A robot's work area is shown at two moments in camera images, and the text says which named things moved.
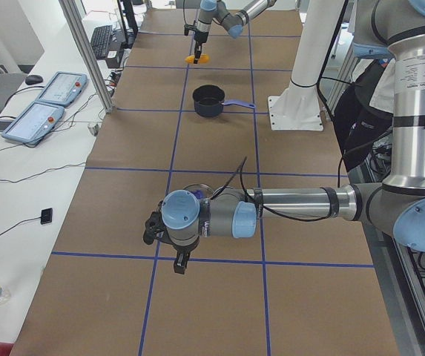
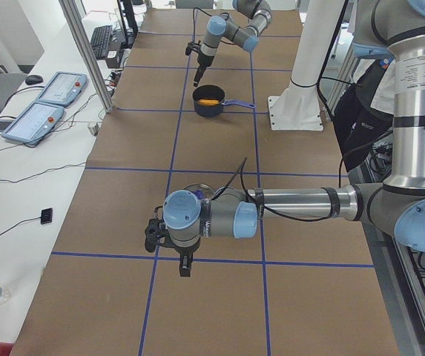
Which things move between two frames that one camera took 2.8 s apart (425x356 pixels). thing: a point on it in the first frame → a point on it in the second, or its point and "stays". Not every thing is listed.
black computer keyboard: x=100 y=39 stays
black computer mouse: x=33 y=79 stays
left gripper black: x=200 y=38 → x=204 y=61
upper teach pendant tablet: x=62 y=88 stays
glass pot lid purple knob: x=202 y=191 stays
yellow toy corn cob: x=203 y=58 → x=207 y=101
